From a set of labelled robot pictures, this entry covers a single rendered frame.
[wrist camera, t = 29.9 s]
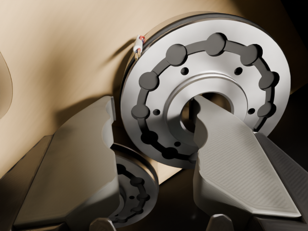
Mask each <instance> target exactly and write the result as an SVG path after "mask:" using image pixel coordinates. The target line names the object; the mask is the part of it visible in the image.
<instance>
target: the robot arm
mask: <svg viewBox="0 0 308 231"><path fill-rule="evenodd" d="M189 120H192V122H193V123H194V125H195V132H194V138H193V140H194V142H195V143H196V145H197V146H198V148H199V150H198V155H197V160H196V165H195V171H194V176H193V199H194V202H195V204H196V205H197V206H198V207H199V208H200V209H201V210H202V211H203V212H205V213H206V214H208V215H209V216H210V217H211V218H210V220H209V223H208V226H207V229H206V231H308V172H307V171H306V170H305V169H303V168H302V167H301V166H300V165H299V164H298V163H297V162H295V161H294V160H293V159H292V158H291V157H290V156H289V155H287V154H286V153H285V152H284V151H283V150H281V149H280V148H279V147H278V146H277V145H276V144H274V143H273V142H272V141H271V140H270V139H269V138H267V137H266V136H265V135H264V134H263V133H262V132H253V131H252V129H251V128H249V127H248V126H247V125H246V124H245V123H244V122H242V121H241V120H240V119H239V118H237V117H236V116H234V115H233V114H232V113H230V112H228V111H226V110H225V109H223V108H221V107H219V106H218V105H216V104H214V103H213V102H211V101H209V100H207V99H206V98H204V97H202V96H200V95H197V96H195V97H194V98H192V99H191V100H190V101H189ZM114 121H116V113H115V104H114V97H113V96H104V97H102V98H100V99H99V100H97V101H96V102H94V103H92V104H91V105H89V106H88V107H86V108H85V109H83V110H82V111H80V112H78V113H77V114H75V115H74V116H73V117H71V118H70V119H69V120H67V121H66V122H65V123H64V124H63V125H62V126H61V127H60V128H59V129H58V130H57V131H56V132H55V133H54V134H53V135H48V136H44V137H43V138H42V139H41V140H39V141H38V142H37V143H36V144H35V145H34V146H33V147H32V148H31V149H30V150H29V151H28V152H27V153H26V154H25V155H24V156H23V157H22V158H21V159H20V160H19V161H18V162H17V163H16V164H15V165H14V166H13V167H12V168H11V169H10V170H8V171H7V172H6V173H5V174H4V175H3V176H2V177H1V178H0V231H116V229H115V227H114V225H113V223H112V221H111V220H110V219H109V218H108V217H109V216H110V215H111V214H112V213H113V212H115V211H116V210H117V208H118V207H119V205H120V190H119V180H118V173H117V167H116V157H115V153H114V151H113V150H112V149H110V147H111V146H112V144H113V142H114V139H113V132H112V126H111V124H112V123H113V122H114Z"/></svg>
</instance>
